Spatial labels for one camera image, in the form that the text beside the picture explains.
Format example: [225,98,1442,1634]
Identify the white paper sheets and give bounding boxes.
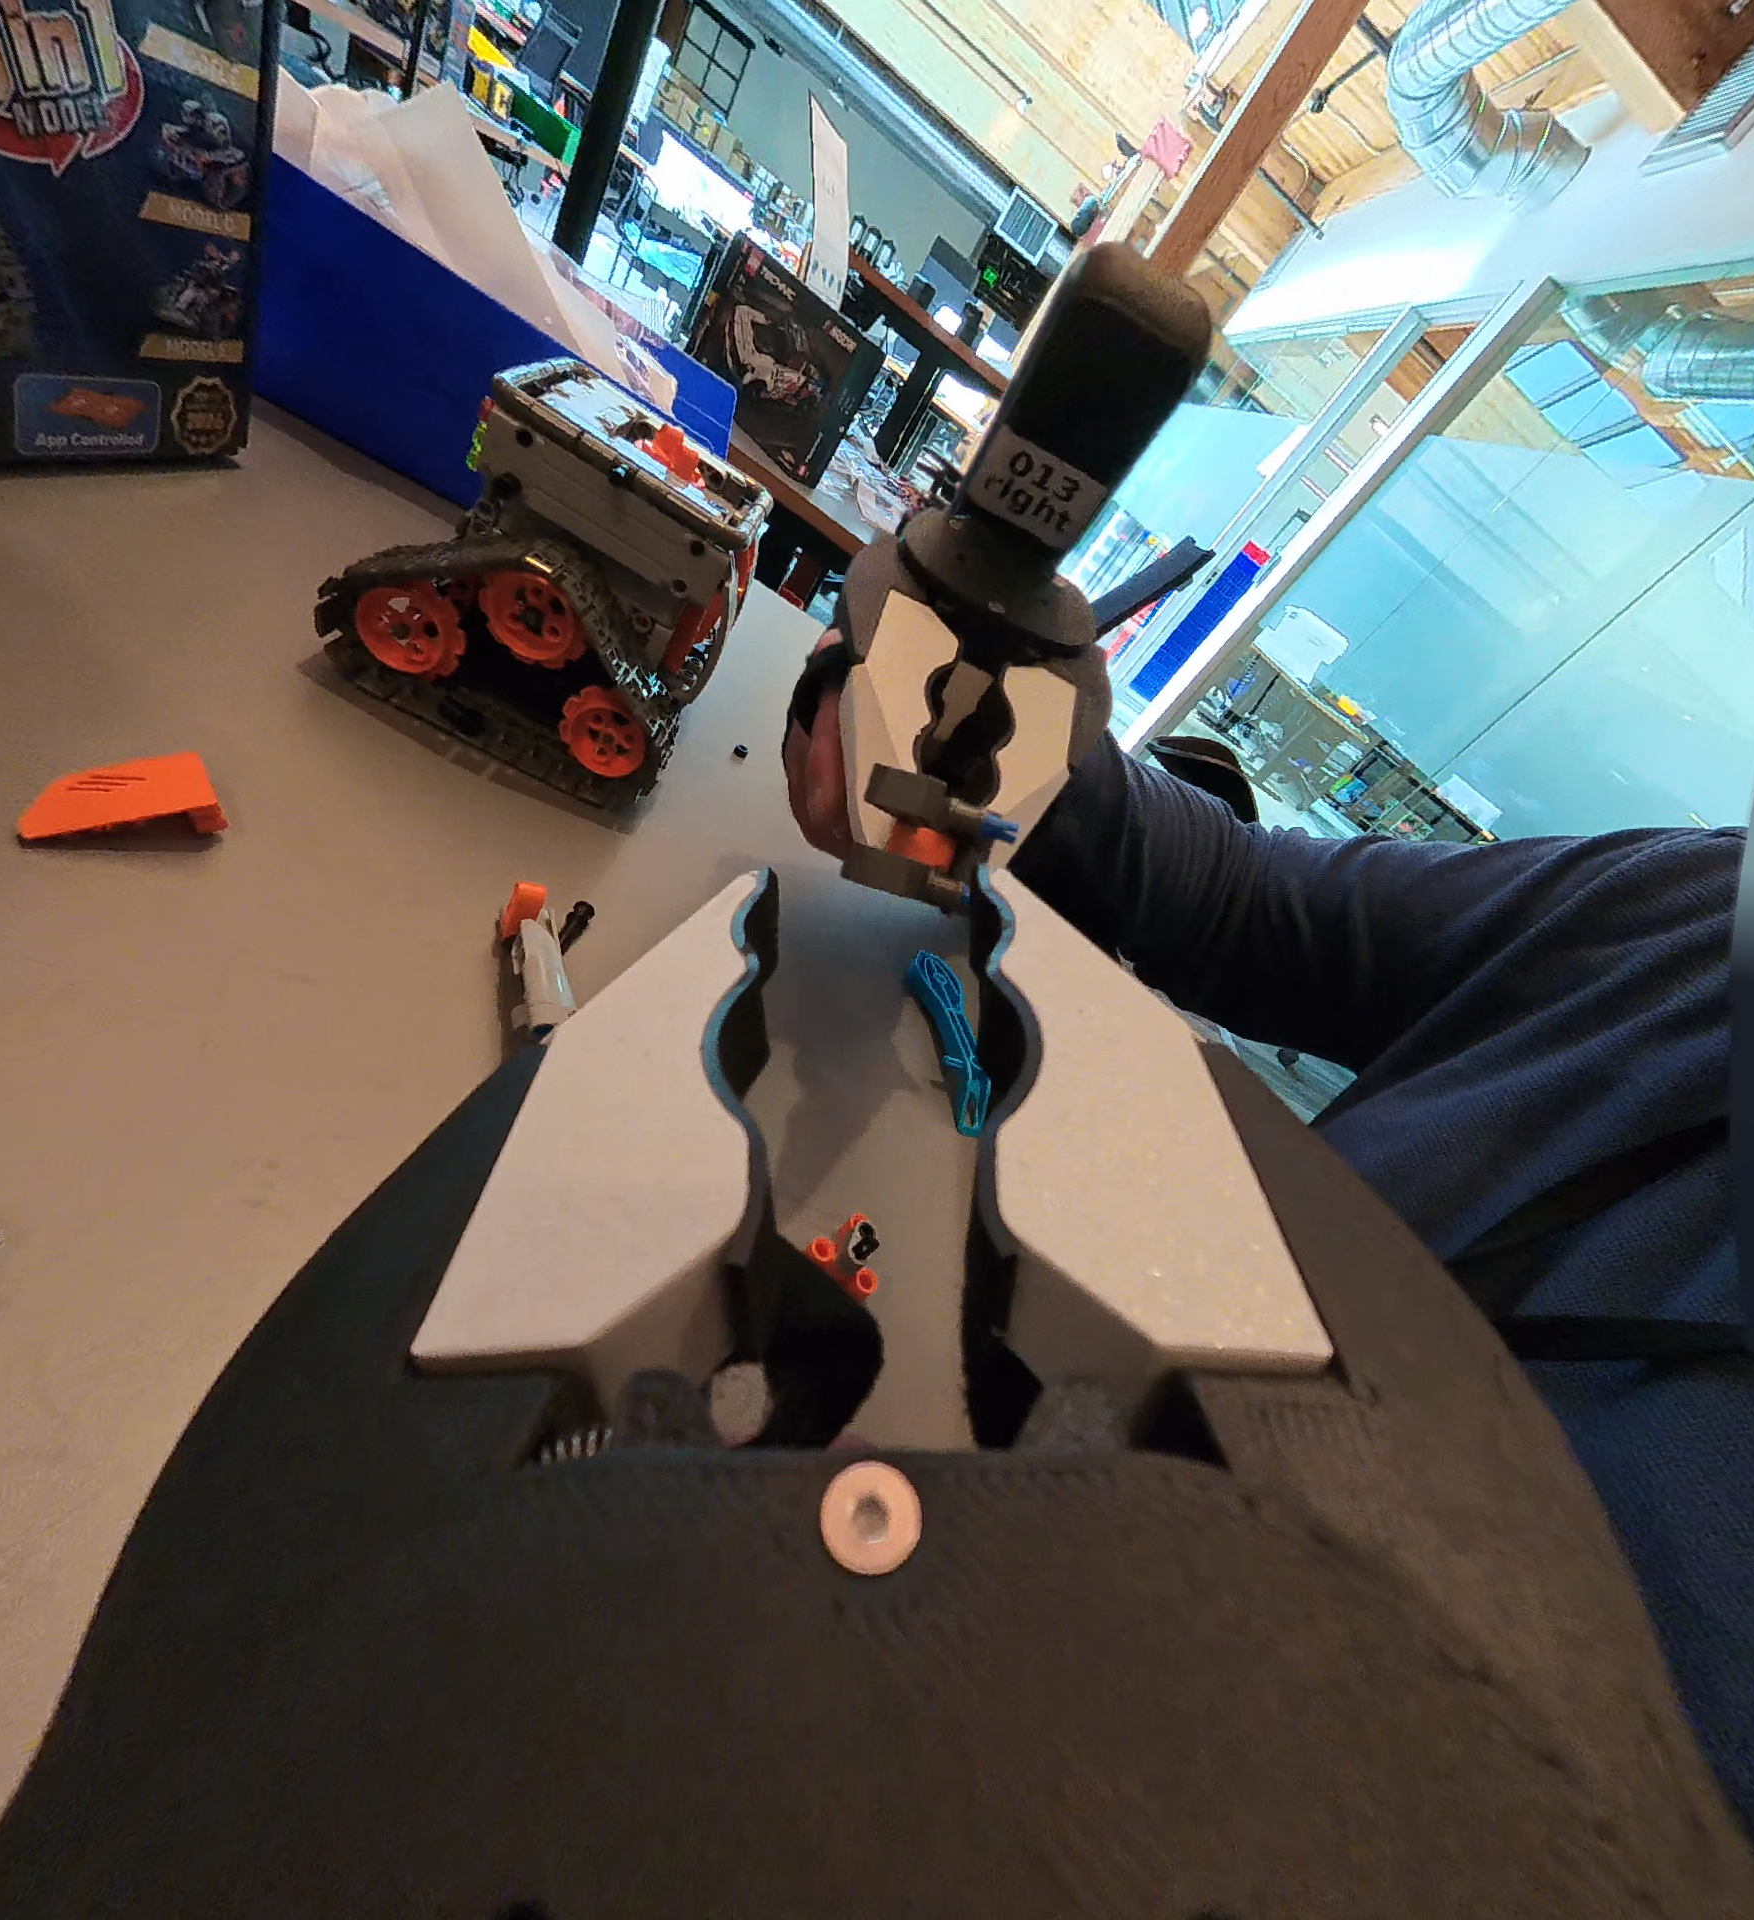
[268,75,675,392]

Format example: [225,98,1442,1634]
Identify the grey panel assembly orange connector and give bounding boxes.
[494,882,579,1037]

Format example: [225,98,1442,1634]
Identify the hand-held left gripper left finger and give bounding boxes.
[410,867,781,1373]

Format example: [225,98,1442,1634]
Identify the orange wedge brick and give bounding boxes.
[16,751,230,845]

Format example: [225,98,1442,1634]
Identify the silver air duct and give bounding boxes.
[1388,0,1590,203]

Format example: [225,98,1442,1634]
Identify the cyan plastic separator tool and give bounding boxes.
[902,951,995,1137]

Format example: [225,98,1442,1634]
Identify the blue storage bin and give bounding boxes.
[255,149,742,512]

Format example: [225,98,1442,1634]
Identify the black pole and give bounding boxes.
[554,0,669,264]

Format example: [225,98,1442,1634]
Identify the person's right hand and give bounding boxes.
[783,633,875,860]

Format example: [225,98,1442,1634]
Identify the grey beam assembly orange bush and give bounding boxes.
[839,765,1020,912]

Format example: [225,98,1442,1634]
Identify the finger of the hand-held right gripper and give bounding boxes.
[972,663,1086,832]
[836,589,960,860]

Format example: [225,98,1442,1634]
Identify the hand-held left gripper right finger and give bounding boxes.
[967,867,1336,1373]

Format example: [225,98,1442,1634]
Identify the blue robot kit box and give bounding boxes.
[0,0,287,471]

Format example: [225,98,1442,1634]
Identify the tracked toy robot vehicle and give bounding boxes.
[314,359,774,813]

